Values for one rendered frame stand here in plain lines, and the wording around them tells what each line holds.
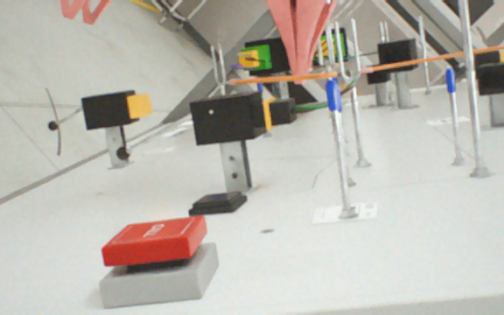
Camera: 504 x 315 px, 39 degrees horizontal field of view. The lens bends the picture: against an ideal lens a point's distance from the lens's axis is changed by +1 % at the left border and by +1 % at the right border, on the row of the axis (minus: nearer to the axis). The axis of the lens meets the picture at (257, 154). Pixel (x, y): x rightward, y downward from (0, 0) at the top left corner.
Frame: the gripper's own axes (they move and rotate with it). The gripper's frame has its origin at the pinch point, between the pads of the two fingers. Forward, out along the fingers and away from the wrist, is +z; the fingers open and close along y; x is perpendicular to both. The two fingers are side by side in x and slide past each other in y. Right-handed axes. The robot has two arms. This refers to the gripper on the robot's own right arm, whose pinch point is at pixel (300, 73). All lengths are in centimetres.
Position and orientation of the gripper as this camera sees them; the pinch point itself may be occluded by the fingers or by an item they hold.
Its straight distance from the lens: 59.7
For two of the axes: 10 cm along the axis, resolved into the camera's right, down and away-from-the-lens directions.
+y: -9.6, -0.7, 2.8
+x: -2.8, 1.8, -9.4
